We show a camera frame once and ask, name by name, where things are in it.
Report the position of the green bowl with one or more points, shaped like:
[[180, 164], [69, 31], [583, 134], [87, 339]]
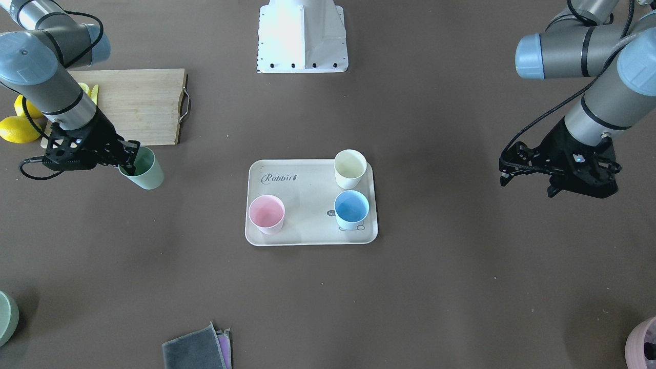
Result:
[[9, 317]]

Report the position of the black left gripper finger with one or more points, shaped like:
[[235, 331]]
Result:
[[505, 178], [553, 190]]

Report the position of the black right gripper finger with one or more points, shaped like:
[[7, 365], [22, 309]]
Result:
[[127, 164]]

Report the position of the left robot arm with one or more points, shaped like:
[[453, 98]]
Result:
[[583, 41]]

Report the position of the grey folded cloth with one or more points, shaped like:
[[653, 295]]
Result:
[[205, 348]]

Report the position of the cream cup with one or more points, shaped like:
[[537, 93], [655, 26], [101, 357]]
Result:
[[349, 167]]

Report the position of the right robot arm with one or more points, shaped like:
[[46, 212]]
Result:
[[35, 64]]

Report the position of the pink bowl with ice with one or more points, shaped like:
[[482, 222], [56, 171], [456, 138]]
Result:
[[639, 348]]

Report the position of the yellow plastic knife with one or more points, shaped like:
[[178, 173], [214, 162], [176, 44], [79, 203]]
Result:
[[94, 93]]

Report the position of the whole lemon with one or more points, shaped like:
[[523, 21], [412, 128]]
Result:
[[17, 129], [27, 108]]

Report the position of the blue cup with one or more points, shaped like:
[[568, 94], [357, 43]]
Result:
[[351, 208]]

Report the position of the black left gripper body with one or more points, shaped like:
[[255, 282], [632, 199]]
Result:
[[554, 139]]

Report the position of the green cup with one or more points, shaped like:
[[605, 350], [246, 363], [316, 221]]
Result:
[[148, 173]]

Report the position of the pink cup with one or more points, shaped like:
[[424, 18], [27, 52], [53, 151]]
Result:
[[267, 213]]

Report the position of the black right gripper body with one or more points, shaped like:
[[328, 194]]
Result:
[[101, 135]]

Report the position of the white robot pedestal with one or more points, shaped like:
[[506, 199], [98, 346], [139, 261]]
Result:
[[301, 37]]

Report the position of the wooden cutting board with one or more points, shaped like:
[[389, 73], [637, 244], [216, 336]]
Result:
[[143, 105]]

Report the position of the cream rabbit tray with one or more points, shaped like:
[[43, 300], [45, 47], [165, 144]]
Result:
[[307, 188]]

